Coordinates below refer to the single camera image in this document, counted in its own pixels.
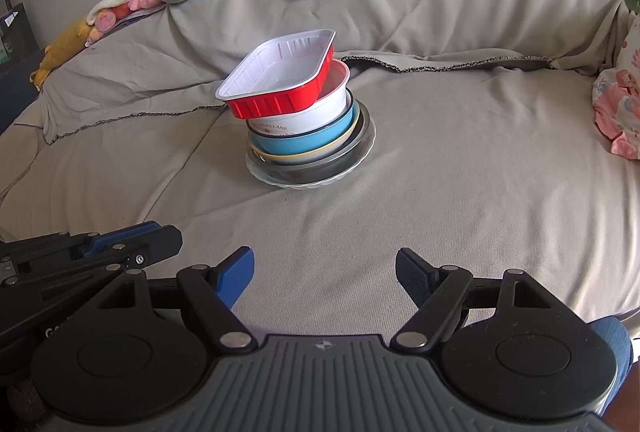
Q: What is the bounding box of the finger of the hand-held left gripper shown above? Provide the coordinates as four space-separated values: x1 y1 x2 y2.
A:
0 220 163 263
0 225 184 295

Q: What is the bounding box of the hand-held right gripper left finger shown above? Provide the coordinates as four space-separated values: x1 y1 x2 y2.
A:
95 247 257 355

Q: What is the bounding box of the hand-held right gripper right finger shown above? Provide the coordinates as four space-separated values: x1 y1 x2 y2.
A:
390 248 555 355

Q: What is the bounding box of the white floral plate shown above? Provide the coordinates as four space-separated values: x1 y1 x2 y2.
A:
244 122 377 190

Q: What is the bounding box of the yellow and white bowl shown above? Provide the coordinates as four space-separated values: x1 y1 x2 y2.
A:
247 109 362 165

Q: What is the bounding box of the stainless steel bowl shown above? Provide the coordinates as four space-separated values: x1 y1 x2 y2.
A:
250 104 377 183

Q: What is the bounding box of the blue enamel bowl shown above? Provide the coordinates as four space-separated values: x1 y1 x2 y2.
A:
248 94 360 157

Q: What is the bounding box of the white printed paper bowl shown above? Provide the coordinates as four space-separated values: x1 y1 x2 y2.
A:
246 59 351 137

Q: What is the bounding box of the red and white plastic tray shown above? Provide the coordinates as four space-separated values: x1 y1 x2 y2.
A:
215 28 336 121

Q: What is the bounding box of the beige sofa cover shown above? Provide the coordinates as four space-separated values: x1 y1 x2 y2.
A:
0 0 631 338

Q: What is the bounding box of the dark cabinet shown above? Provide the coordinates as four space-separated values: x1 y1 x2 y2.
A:
0 2 47 80

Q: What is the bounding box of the pink and white plush toy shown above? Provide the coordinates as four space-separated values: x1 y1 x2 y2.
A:
86 0 167 33

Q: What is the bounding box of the pink floral blanket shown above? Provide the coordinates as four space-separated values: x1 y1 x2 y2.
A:
591 14 640 161

